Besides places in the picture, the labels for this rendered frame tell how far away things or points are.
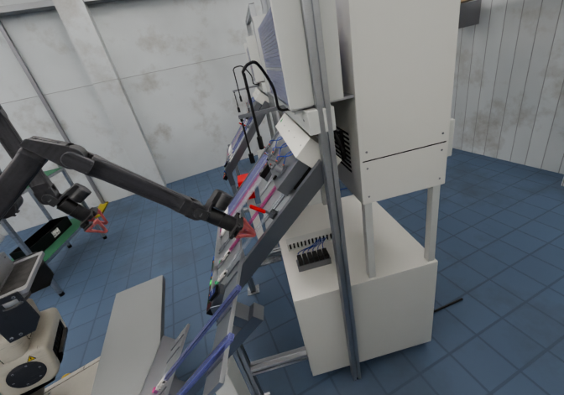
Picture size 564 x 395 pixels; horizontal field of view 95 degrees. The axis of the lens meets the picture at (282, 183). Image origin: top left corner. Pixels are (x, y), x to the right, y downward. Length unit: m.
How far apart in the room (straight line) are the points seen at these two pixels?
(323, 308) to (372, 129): 0.78
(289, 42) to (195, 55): 3.85
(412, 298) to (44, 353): 1.47
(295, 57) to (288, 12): 0.10
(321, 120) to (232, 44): 3.98
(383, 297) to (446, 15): 1.07
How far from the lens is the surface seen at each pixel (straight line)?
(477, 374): 1.81
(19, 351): 1.37
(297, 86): 0.77
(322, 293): 1.20
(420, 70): 0.94
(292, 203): 0.89
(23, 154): 0.91
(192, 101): 4.56
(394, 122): 0.92
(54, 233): 3.49
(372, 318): 1.43
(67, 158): 0.87
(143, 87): 4.56
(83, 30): 4.44
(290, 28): 0.77
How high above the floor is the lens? 1.53
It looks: 26 degrees down
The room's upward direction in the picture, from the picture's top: 12 degrees counter-clockwise
